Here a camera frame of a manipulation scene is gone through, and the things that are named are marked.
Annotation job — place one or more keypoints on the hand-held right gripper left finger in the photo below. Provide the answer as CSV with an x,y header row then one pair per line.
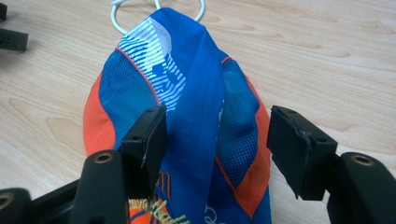
x,y
137,161

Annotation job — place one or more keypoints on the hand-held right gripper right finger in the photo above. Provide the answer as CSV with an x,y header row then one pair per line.
x,y
299,149

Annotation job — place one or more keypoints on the blue and orange sports jersey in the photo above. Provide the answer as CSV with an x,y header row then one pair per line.
x,y
193,124

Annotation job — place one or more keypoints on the white plastic hanger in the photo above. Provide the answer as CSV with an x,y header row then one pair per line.
x,y
114,19

